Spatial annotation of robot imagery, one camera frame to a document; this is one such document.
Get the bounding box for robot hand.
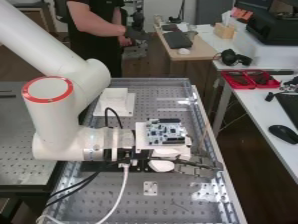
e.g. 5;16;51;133
133;117;226;177

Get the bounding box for clear box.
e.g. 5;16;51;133
40;77;248;224

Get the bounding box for small white box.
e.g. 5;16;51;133
91;87;137;118

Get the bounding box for small metal plate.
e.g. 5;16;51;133
142;181;159;197

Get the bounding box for black plate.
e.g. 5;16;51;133
78;161;223;173

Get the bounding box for white desk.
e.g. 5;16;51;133
192;22;298;73
211;70;298;185

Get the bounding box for red tray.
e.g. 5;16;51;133
244;68;283;90
219;69;258;91

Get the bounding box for white mouse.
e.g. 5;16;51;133
177;47;192;56

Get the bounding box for wooden desk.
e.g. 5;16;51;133
151;22;222;104

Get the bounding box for black mouse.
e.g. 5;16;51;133
267;124;298;145

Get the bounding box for black headphones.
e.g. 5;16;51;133
219;48;254;67

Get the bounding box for black keyboard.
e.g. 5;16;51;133
162;30;194;50

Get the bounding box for small wooden box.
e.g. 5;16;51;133
212;22;236;41

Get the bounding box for person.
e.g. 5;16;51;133
65;0;153;80

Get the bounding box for black printer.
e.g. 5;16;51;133
244;9;298;47

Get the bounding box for black cable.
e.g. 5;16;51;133
103;106;123;130
42;170;103;209

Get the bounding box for white cable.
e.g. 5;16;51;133
34;164;131;224

